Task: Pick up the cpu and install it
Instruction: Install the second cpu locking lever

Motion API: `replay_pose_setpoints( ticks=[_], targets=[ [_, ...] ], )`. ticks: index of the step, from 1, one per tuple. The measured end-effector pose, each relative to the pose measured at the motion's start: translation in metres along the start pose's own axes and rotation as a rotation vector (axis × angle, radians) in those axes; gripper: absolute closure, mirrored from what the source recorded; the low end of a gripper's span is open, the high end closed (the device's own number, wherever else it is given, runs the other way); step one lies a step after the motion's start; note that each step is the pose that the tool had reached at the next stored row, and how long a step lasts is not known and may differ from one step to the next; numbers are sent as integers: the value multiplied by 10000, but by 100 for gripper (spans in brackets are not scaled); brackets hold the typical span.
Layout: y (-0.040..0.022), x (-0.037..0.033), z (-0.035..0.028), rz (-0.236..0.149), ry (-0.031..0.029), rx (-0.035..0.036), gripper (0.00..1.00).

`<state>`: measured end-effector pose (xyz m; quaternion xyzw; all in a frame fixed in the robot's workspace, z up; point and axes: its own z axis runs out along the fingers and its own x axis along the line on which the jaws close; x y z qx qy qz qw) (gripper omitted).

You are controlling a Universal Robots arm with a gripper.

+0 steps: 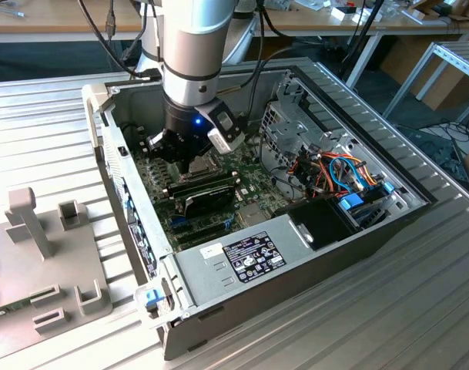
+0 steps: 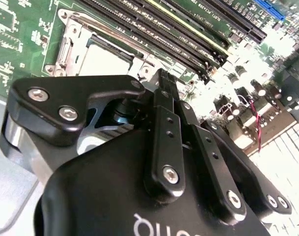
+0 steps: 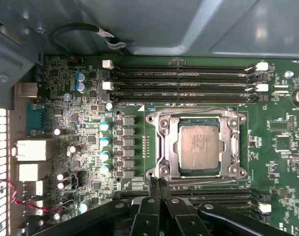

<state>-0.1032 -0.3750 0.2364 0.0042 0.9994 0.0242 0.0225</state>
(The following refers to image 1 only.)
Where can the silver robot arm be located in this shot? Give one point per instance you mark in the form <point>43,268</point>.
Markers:
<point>191,58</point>

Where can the CPU socket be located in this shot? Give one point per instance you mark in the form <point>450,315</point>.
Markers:
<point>186,179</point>

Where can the black graphics card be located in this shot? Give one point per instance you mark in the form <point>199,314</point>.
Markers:
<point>211,202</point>

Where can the green motherboard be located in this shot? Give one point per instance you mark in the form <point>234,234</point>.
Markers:
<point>253,181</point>

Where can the silver drive cage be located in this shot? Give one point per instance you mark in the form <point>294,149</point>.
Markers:
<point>286,129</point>

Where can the black expansion slot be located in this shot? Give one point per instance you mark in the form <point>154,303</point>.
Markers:
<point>199,233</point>

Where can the silver chipset heatsink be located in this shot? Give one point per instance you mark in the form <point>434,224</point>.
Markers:
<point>252,216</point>

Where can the silver power supply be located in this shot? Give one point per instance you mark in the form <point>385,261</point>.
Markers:
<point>253,254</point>

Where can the blue plastic latch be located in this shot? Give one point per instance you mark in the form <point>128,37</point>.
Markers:
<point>152,298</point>

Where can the blue disk carrier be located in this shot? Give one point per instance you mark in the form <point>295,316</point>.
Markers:
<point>351,202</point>

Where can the black PC case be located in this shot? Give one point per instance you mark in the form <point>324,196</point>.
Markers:
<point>295,279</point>

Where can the grey parts rack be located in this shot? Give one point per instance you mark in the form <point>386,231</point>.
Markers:
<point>45,277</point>

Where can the black stand pole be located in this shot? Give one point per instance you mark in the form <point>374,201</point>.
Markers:
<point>367,27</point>

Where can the small blue clip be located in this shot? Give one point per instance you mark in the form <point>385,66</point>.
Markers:
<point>388,187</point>

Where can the brown cardboard box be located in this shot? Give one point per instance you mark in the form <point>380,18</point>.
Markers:
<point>401,58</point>

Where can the wooden desk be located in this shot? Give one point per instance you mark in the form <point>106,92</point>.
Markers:
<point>403,25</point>

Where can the green RAM stick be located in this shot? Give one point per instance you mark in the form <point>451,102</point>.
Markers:
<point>11,309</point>

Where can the aluminium frame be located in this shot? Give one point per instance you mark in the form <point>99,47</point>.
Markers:
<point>459,58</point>

